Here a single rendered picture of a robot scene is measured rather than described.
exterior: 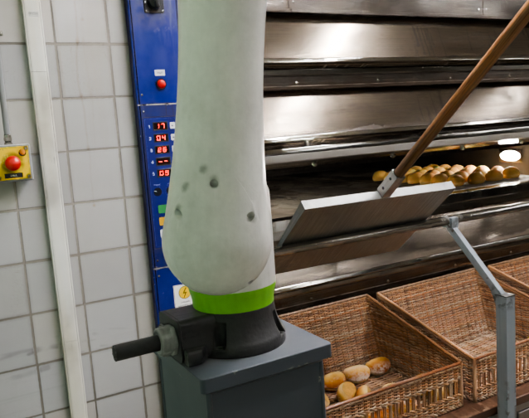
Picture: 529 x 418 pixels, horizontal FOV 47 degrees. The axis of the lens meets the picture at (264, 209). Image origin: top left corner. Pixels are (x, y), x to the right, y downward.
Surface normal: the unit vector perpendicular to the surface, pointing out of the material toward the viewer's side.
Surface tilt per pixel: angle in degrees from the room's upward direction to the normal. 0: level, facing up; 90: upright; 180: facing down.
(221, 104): 88
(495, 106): 70
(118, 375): 90
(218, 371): 0
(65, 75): 90
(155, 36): 90
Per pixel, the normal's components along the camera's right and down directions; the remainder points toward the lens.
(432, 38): 0.43, -0.26
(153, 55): 0.48, 0.09
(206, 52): -0.23, 0.12
